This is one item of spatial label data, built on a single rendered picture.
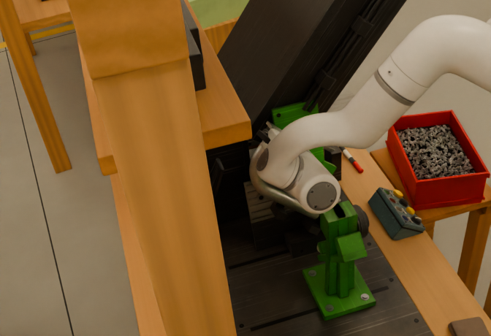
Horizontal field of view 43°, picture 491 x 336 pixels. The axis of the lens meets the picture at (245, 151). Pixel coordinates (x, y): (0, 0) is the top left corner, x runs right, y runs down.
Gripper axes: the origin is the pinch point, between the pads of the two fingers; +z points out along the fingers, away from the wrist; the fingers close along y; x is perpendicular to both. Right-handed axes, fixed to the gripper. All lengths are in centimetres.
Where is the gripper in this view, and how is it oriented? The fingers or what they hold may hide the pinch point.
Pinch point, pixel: (273, 138)
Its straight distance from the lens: 145.8
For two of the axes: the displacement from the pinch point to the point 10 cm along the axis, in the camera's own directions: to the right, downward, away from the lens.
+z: -2.5, -3.7, 9.0
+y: -7.8, -4.7, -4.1
